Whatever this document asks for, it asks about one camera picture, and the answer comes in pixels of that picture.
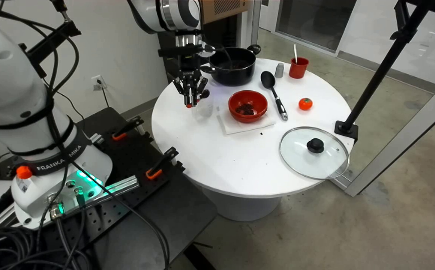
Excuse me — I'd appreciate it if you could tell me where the black cooking pot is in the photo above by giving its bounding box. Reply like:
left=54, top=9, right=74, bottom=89
left=200, top=44, right=263, bottom=87

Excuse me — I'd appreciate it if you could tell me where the cardboard box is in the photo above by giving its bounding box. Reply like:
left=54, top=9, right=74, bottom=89
left=200, top=0, right=254, bottom=26

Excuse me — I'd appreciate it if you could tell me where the black serving ladle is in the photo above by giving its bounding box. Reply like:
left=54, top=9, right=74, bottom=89
left=260, top=69, right=290, bottom=123

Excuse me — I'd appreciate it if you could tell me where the red cup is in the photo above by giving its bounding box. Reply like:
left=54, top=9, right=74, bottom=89
left=288, top=56, right=311, bottom=80

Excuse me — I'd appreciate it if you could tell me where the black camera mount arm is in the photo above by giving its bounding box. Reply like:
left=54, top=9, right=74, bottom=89
left=12, top=0, right=83, bottom=80

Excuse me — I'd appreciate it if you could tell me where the black orange-tipped clamp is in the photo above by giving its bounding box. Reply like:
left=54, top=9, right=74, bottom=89
left=144, top=146, right=180, bottom=182
left=110, top=116, right=146, bottom=143

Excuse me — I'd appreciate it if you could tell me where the grey metal door frame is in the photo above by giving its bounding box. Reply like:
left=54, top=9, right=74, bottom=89
left=330, top=69, right=435, bottom=198

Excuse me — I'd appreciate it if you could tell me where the orange toy tomato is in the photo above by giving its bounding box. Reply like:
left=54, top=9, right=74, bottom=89
left=297, top=96, right=314, bottom=113

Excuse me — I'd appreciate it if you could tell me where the white wall outlet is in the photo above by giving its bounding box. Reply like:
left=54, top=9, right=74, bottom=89
left=90, top=74, right=108, bottom=93

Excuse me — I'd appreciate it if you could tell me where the small red-handled metal spoon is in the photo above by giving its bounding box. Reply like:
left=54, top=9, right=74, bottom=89
left=183, top=89, right=212, bottom=110

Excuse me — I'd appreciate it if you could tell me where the glass pot lid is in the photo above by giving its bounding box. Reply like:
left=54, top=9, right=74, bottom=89
left=278, top=125, right=351, bottom=182

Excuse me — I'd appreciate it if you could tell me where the white table pedestal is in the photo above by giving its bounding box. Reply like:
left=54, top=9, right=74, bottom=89
left=201, top=186, right=282, bottom=224

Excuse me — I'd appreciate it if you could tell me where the aluminium rail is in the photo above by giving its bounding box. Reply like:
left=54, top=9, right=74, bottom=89
left=0, top=174, right=141, bottom=230

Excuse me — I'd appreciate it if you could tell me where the black floor cable bundle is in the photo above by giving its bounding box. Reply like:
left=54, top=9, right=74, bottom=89
left=0, top=227, right=95, bottom=270

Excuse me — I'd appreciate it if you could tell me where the red bowl with beans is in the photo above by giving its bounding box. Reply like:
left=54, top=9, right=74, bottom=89
left=227, top=89, right=270, bottom=125

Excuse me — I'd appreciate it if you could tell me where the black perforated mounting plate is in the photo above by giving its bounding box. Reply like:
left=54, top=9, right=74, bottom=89
left=0, top=107, right=219, bottom=270

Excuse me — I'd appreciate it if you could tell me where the white cutting board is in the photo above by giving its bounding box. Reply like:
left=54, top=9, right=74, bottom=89
left=218, top=107, right=278, bottom=137

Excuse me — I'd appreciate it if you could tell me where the black cabinet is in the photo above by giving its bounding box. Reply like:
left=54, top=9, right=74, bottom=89
left=150, top=20, right=242, bottom=84

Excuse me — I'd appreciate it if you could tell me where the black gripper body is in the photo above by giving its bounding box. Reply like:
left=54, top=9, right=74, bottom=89
left=158, top=44, right=204, bottom=78

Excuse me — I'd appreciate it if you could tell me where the orange robot base button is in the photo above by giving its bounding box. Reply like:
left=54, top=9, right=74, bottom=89
left=15, top=165, right=35, bottom=182

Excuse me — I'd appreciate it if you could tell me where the black camera tripod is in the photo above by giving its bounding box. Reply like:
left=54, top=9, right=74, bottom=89
left=333, top=0, right=435, bottom=143

